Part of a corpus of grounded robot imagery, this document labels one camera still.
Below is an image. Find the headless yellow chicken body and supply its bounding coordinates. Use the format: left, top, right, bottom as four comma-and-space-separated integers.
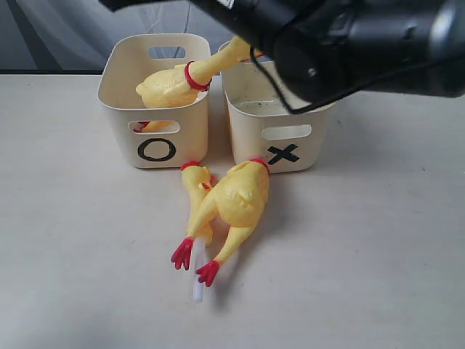
171, 158, 270, 286

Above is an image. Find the whole yellow rubber chicken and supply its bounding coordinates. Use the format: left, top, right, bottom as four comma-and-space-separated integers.
136, 36, 251, 108

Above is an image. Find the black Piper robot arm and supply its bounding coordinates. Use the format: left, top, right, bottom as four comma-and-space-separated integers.
195, 0, 464, 108

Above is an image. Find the chicken head with white tube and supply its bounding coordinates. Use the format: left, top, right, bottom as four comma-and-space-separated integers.
181, 161, 214, 302

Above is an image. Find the cream bin marked X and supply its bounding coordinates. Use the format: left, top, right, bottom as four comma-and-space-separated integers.
220, 63, 334, 173

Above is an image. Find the cream bin marked O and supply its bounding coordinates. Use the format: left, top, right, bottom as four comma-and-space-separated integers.
98, 33, 211, 169

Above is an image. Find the black cable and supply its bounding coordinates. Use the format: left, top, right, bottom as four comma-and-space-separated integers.
250, 54, 465, 114

